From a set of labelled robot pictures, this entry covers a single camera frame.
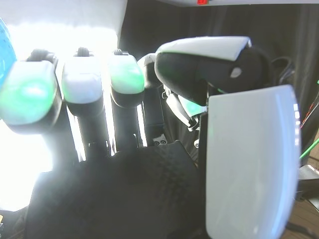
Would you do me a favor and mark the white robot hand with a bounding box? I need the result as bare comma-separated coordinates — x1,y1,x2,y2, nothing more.
0,36,303,239

